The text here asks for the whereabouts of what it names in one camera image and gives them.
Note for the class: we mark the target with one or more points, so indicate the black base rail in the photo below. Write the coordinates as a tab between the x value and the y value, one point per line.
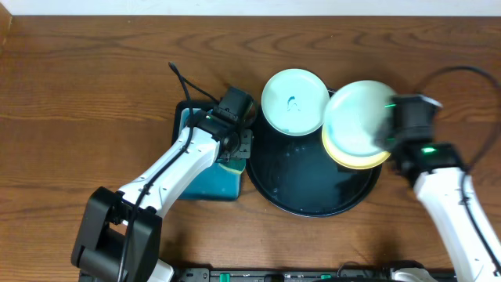
235	275

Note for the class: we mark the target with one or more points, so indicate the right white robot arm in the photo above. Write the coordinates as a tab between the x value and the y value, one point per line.
443	186

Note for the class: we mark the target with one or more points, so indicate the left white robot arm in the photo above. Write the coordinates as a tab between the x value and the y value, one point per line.
119	235

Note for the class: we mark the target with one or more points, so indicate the light blue plate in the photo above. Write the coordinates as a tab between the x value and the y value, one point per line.
293	102
354	115

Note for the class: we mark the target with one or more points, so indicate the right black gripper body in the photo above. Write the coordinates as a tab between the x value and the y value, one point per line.
384	139

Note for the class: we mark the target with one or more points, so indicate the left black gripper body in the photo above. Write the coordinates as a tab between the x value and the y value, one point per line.
243	144

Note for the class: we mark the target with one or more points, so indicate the round black tray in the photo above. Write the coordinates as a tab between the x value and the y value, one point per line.
296	174

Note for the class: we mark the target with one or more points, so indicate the green yellow sponge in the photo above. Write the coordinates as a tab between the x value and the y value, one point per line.
234	166

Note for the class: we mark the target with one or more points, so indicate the yellow plate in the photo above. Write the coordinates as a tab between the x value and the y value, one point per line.
352	162

